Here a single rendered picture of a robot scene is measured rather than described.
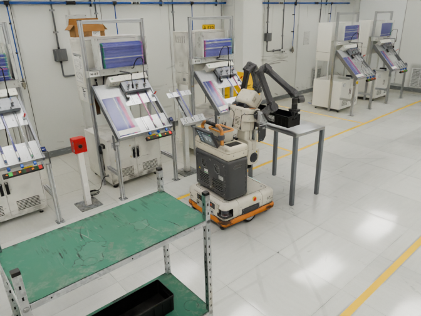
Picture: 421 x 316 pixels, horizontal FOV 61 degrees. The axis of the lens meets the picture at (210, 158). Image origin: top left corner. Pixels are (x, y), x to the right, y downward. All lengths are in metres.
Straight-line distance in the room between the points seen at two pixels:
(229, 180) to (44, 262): 1.95
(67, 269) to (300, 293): 1.77
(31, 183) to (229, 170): 2.04
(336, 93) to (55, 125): 5.28
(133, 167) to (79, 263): 2.91
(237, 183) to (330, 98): 4.78
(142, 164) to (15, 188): 1.43
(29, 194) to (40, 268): 2.43
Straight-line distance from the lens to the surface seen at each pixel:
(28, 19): 5.52
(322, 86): 7.88
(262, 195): 3.58
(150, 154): 4.54
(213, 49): 5.08
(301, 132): 3.68
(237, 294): 2.80
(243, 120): 3.41
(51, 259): 1.73
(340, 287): 2.99
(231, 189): 3.30
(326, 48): 7.77
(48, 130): 5.72
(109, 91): 4.25
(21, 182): 4.02
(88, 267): 1.63
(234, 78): 5.28
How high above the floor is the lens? 1.91
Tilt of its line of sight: 22 degrees down
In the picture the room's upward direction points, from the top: 2 degrees counter-clockwise
